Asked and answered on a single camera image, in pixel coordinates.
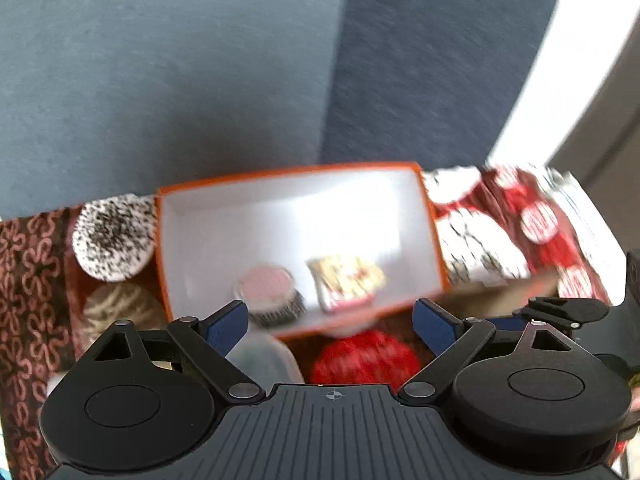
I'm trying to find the clear plastic storage box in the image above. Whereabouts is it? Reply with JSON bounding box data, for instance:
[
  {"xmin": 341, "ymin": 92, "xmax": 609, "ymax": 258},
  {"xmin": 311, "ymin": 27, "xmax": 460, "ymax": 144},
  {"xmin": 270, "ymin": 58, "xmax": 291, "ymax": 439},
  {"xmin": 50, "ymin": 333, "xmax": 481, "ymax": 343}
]
[{"xmin": 227, "ymin": 332, "xmax": 305, "ymax": 393}]

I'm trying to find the orange cardboard box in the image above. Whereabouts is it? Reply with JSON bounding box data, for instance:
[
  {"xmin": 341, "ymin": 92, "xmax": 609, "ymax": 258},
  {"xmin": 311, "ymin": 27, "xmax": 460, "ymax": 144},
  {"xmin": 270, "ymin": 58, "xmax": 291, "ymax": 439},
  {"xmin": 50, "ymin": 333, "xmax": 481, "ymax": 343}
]
[{"xmin": 156, "ymin": 162, "xmax": 448, "ymax": 339}]

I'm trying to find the snack packet in box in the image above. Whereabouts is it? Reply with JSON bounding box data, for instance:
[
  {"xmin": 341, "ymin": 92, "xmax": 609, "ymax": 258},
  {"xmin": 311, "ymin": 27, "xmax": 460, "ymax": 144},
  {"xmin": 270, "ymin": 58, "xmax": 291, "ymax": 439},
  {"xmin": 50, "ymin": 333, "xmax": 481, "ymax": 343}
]
[{"xmin": 307, "ymin": 256, "xmax": 386, "ymax": 313}]

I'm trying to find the patterned red fleece blanket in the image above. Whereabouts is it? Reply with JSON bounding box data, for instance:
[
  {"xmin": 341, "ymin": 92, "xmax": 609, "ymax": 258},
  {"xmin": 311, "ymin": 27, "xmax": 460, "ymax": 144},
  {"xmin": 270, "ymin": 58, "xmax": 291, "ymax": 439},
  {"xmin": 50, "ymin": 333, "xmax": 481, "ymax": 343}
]
[{"xmin": 1, "ymin": 167, "xmax": 625, "ymax": 479}]

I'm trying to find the dark blue sofa cushion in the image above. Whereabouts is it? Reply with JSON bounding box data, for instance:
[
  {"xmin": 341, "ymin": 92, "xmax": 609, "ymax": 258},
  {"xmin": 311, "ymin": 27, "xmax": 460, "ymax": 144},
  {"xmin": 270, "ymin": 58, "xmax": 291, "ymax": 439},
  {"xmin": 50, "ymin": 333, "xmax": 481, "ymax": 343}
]
[{"xmin": 321, "ymin": 0, "xmax": 556, "ymax": 169}]

